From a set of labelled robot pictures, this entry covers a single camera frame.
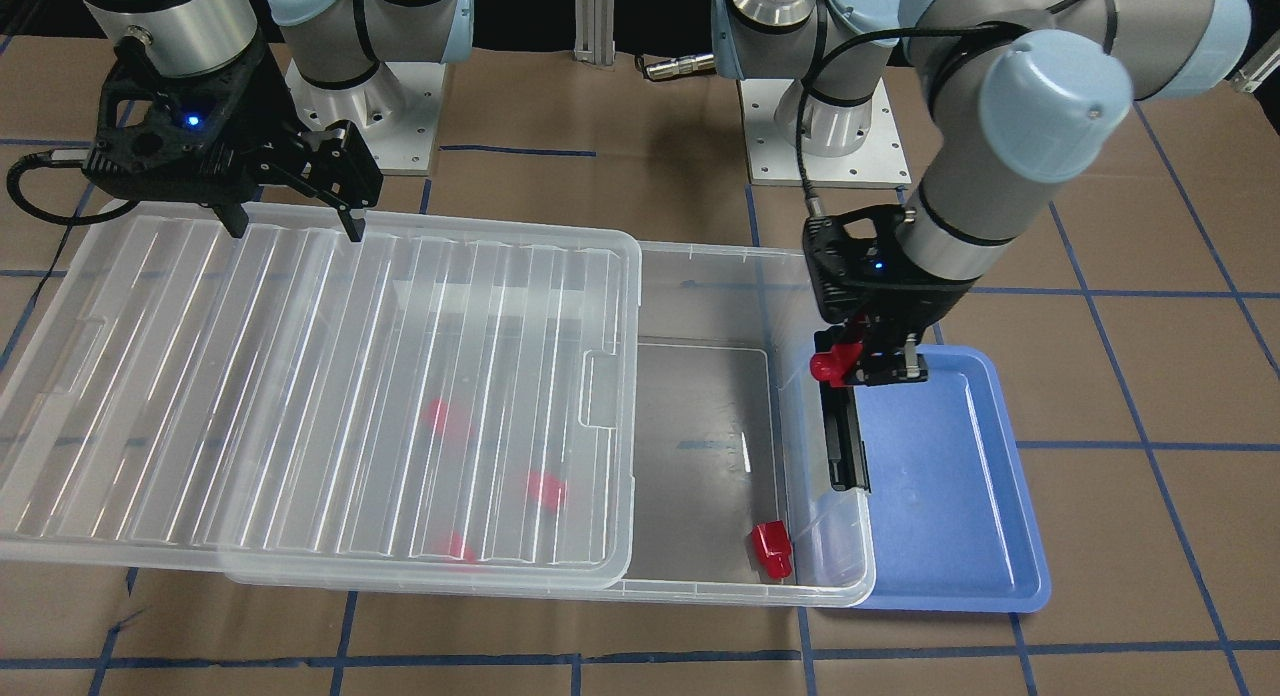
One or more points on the red block front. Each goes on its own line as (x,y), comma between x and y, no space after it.
(455,550)

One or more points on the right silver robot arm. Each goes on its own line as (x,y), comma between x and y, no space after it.
(335,43)

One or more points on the silver cable connector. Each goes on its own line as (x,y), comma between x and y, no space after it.
(673,69)

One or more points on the blue plastic tray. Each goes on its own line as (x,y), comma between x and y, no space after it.
(953,525)

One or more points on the aluminium frame post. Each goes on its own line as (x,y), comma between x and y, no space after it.
(593,42)

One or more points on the clear plastic storage box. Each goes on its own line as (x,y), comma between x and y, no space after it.
(666,384)

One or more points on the black box latch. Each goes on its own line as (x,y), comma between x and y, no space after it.
(846,452)

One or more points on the clear plastic box lid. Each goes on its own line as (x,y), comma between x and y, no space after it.
(114,417)

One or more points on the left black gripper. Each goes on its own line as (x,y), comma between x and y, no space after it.
(925,298)

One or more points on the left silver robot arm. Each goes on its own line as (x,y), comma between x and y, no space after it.
(1025,94)

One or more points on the red block upper middle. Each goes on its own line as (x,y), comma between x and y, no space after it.
(447,421)

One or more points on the red block centre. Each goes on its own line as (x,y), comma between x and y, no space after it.
(546,491)

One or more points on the red block near latch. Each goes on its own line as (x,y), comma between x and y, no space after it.
(772,549)

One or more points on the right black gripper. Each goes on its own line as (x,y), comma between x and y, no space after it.
(250,116)

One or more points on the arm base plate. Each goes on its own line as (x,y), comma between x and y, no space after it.
(841,147)
(398,111)

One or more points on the red block from tray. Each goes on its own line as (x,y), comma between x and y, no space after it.
(837,366)

